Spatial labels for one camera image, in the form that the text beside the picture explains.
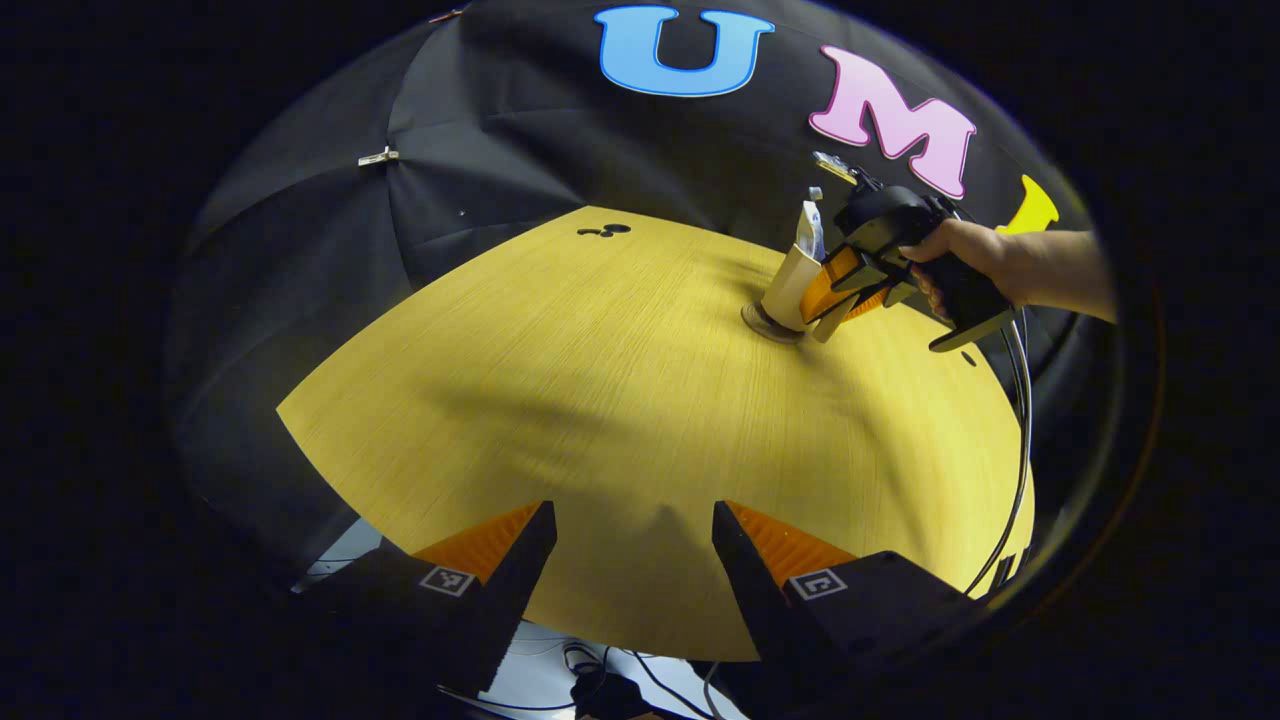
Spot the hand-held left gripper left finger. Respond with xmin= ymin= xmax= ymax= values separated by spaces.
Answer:
xmin=300 ymin=500 xmax=558 ymax=696

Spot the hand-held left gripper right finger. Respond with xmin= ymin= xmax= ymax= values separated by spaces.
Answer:
xmin=712 ymin=500 xmax=986 ymax=701

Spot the beige cup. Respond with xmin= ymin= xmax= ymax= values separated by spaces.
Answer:
xmin=762 ymin=243 xmax=851 ymax=344

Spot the white toothpaste tube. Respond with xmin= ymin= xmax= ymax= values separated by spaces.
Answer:
xmin=795 ymin=200 xmax=827 ymax=263

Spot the round brown coaster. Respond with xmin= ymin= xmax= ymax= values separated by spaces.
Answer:
xmin=740 ymin=302 xmax=807 ymax=345

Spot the black backdrop cloth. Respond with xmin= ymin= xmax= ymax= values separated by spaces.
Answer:
xmin=165 ymin=0 xmax=1101 ymax=561

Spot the black cable bundle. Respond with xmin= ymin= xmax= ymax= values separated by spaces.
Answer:
xmin=440 ymin=640 xmax=746 ymax=720

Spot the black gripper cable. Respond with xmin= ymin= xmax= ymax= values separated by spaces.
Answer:
xmin=965 ymin=305 xmax=1034 ymax=598

